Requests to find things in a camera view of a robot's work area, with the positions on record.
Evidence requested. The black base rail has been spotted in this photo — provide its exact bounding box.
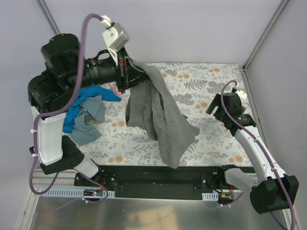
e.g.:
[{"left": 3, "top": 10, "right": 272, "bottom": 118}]
[{"left": 74, "top": 164, "right": 255, "bottom": 200}]

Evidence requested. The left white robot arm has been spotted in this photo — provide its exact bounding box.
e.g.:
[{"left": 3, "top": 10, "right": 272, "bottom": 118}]
[{"left": 28, "top": 34, "right": 148, "bottom": 178}]

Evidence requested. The aluminium frame post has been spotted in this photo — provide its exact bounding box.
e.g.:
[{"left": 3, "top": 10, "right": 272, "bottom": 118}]
[
  {"left": 36, "top": 0, "right": 61, "bottom": 35},
  {"left": 242, "top": 0, "right": 291, "bottom": 72}
]

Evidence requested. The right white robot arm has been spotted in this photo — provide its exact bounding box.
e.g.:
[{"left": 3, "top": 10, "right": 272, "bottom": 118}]
[{"left": 206, "top": 92, "right": 299, "bottom": 214}]

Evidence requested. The left aluminium frame post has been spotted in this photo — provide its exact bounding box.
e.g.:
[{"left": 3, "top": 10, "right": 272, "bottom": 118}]
[{"left": 36, "top": 0, "right": 61, "bottom": 35}]

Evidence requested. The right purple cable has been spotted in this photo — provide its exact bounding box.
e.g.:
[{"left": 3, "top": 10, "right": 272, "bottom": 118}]
[{"left": 202, "top": 80, "right": 295, "bottom": 230}]

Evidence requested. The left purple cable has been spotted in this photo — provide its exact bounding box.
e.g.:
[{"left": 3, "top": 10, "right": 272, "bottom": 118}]
[{"left": 29, "top": 13, "right": 116, "bottom": 204}]

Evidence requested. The grey cloth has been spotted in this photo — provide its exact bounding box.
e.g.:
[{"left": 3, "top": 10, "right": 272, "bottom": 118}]
[{"left": 126, "top": 60, "right": 200, "bottom": 169}]

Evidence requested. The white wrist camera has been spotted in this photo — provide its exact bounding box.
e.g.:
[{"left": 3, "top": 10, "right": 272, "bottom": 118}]
[
  {"left": 232, "top": 88, "right": 247, "bottom": 100},
  {"left": 100, "top": 15, "right": 130, "bottom": 66}
]

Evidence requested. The left white cable duct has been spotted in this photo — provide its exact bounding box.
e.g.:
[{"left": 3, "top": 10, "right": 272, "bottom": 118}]
[{"left": 42, "top": 188, "right": 116, "bottom": 198}]

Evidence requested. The grey-blue cloth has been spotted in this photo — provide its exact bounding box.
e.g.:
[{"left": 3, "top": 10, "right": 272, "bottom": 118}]
[{"left": 70, "top": 95, "right": 106, "bottom": 146}]

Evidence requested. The white cable duct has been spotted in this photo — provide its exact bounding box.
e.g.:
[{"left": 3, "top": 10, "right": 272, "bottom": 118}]
[
  {"left": 201, "top": 192, "right": 219, "bottom": 201},
  {"left": 42, "top": 188, "right": 116, "bottom": 198}
]

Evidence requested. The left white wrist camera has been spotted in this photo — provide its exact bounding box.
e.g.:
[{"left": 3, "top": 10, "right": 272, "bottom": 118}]
[{"left": 100, "top": 15, "right": 130, "bottom": 66}]

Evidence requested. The purple cable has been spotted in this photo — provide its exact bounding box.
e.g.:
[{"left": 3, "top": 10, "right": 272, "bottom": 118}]
[
  {"left": 29, "top": 13, "right": 116, "bottom": 204},
  {"left": 202, "top": 80, "right": 295, "bottom": 230}
]

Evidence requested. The blue cloth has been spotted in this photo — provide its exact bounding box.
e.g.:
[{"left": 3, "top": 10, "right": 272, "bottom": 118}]
[{"left": 63, "top": 85, "right": 121, "bottom": 133}]

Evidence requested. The pink plastic cup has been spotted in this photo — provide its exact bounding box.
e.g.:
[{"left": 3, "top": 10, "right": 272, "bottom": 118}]
[{"left": 108, "top": 82, "right": 122, "bottom": 96}]

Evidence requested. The right white cable duct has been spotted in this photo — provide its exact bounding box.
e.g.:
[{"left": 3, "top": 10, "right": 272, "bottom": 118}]
[{"left": 201, "top": 192, "right": 219, "bottom": 201}]

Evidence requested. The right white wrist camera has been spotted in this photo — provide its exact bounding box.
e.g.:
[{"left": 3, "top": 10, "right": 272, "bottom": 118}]
[{"left": 232, "top": 88, "right": 247, "bottom": 100}]

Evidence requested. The floral patterned mat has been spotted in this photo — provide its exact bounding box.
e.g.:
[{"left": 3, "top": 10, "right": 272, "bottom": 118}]
[{"left": 70, "top": 63, "right": 251, "bottom": 168}]

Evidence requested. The right aluminium frame post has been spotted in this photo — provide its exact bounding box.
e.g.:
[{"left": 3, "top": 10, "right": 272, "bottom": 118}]
[{"left": 242, "top": 0, "right": 291, "bottom": 72}]

